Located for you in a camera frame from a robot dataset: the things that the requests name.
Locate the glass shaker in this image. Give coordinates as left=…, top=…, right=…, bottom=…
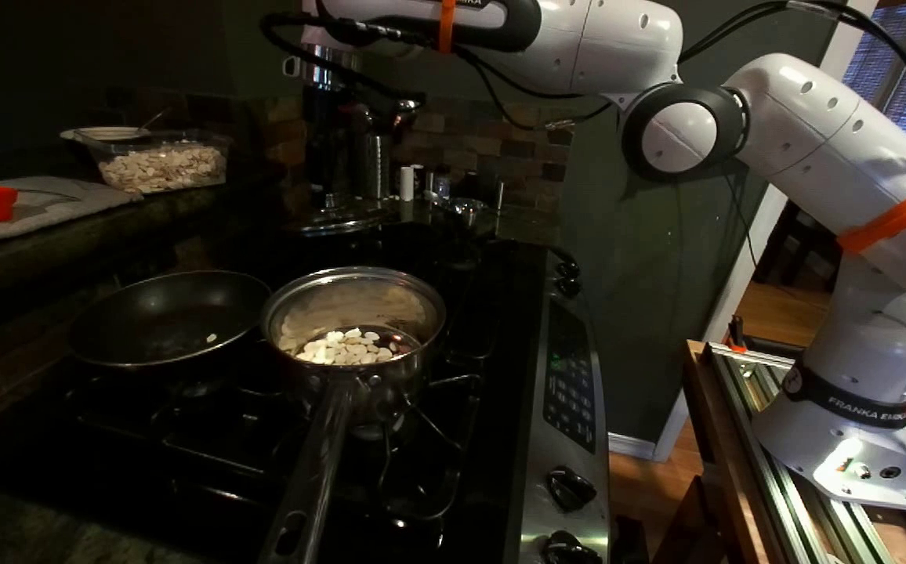
left=423, top=167, right=454, bottom=208

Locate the white door frame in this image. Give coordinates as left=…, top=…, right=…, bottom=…
left=651, top=0, right=885, bottom=463

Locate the white tray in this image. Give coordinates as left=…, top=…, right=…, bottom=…
left=0, top=173, right=147, bottom=248

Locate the black frying pan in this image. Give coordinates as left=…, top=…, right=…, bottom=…
left=66, top=265, right=275, bottom=377

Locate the white plate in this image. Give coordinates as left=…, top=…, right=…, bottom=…
left=56, top=123, right=153, bottom=148

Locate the white chopped food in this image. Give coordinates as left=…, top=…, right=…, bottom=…
left=289, top=326, right=413, bottom=371

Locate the wooden robot mount with rails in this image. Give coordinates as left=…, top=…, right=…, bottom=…
left=680, top=337, right=906, bottom=564

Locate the black gas stove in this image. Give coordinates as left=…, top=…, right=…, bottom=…
left=53, top=201, right=619, bottom=564

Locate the glass container with white food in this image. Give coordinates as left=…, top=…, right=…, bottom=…
left=86, top=131, right=233, bottom=196

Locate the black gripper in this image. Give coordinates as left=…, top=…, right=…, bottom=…
left=283, top=57, right=401, bottom=219

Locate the stainless steel saucepan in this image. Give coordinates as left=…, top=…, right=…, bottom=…
left=254, top=264, right=450, bottom=564

